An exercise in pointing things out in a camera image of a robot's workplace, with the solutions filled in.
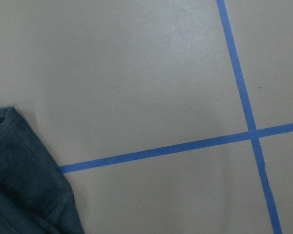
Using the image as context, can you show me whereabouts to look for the black t-shirt with logo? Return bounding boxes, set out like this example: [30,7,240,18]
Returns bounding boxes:
[0,107,84,234]

